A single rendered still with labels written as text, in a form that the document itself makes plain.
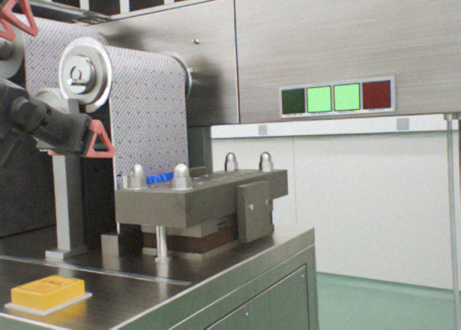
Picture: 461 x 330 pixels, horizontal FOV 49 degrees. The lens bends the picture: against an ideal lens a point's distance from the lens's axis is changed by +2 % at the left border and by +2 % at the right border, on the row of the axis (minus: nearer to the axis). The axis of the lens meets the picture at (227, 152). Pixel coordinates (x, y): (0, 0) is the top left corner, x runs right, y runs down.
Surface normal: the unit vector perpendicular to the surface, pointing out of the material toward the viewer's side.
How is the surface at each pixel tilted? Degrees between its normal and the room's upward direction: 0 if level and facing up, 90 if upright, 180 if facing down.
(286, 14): 90
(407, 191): 90
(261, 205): 90
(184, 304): 90
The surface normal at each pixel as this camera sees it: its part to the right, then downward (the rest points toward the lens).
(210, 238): 0.84, -0.01
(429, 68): -0.53, 0.07
